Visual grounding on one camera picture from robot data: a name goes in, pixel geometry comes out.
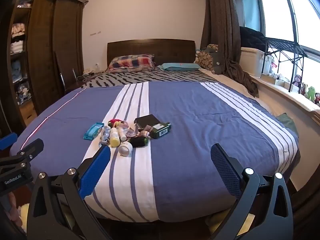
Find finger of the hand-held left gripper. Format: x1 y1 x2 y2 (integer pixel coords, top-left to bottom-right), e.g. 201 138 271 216
10 138 44 165
0 133 18 151

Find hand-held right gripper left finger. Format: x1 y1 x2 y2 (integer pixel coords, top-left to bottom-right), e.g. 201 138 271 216
26 144 112 240

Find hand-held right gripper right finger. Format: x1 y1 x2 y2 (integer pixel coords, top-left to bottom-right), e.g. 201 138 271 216
210 143 293 240

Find pale blue cord bundle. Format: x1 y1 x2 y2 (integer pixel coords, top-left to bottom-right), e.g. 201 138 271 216
99 126 111 147

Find white tape roll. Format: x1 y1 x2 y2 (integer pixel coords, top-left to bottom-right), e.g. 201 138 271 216
118 142 133 157

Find yellow and white bottle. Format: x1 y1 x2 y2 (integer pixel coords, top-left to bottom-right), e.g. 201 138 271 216
110 127 121 147

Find teal plastic case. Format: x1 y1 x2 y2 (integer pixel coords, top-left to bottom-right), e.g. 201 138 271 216
83 122 104 140

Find small white bottle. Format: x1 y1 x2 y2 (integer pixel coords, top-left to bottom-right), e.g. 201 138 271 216
117 127 128 142

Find black roll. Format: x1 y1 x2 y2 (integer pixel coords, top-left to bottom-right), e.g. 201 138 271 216
130 136 150 148

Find colourful fuzzy scrunchie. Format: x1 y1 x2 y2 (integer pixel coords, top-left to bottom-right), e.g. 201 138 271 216
108 119 128 128

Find brown tape roll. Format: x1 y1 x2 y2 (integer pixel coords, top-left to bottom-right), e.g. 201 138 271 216
139 126 153 138

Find black box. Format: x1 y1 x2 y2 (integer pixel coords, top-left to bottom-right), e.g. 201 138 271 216
134 114 157 132

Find green bottle with white label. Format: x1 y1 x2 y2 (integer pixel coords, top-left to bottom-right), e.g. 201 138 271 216
149 122 172 139

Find person's left hand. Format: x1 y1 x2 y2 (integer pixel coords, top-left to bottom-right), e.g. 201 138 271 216
0 192 25 233

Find blue white striped blanket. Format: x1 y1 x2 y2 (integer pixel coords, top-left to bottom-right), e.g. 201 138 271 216
10 81 299 223

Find blue folded clothes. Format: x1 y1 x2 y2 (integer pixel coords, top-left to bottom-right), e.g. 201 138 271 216
11 60 28 83

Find green cloth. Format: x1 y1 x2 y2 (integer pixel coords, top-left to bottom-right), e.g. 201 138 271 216
276 114 299 135

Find dark folding chair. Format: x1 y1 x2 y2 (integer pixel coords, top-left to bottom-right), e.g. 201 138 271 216
54 51 80 90

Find white striped folded clothes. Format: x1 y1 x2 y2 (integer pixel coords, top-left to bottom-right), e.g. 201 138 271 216
10 41 25 54

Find dark wooden wardrobe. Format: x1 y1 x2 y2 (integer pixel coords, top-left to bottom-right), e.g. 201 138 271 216
7 0 85 128

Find cardboard boxes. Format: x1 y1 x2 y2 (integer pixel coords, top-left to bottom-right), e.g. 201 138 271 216
260 74 293 89

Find grey black patterned blanket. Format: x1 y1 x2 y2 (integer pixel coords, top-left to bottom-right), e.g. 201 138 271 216
79 69 220 89

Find pink white folded clothes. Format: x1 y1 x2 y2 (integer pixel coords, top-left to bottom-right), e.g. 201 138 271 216
11 23 26 35

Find white storage box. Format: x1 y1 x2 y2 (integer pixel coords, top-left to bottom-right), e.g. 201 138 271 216
240 47 265 78

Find circle patterned cushion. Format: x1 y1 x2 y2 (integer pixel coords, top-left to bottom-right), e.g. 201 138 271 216
195 44 227 75

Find teal pillow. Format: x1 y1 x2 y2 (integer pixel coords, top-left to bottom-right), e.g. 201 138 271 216
157 62 202 72

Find plaid pillow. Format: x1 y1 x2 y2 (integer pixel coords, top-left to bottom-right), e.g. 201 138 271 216
108 54 155 71

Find clear box with red label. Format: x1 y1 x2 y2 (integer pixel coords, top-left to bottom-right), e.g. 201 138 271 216
261 54 279 75

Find dark monkey plush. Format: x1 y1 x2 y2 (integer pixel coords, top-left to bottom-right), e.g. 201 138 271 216
291 74 302 88

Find green frog plush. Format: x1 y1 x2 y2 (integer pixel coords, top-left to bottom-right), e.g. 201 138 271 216
306 86 317 102

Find dark wooden headboard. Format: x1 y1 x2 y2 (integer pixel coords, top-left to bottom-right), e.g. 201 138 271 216
107 39 196 68

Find black jacket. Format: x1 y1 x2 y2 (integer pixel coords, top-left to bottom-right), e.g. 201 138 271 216
239 26 273 53

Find black folding rack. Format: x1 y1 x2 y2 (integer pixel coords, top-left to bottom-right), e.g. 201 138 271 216
260 37 308 93

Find brown curtain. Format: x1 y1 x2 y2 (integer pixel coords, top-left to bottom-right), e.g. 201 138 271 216
200 0 259 98

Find window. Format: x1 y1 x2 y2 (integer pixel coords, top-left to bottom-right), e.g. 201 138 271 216
257 0 320 63

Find grey roller blind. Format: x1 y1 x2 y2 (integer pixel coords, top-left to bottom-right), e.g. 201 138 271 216
239 0 262 33

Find white charger cables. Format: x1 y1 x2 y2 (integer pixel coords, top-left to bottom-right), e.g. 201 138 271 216
76 64 100 82

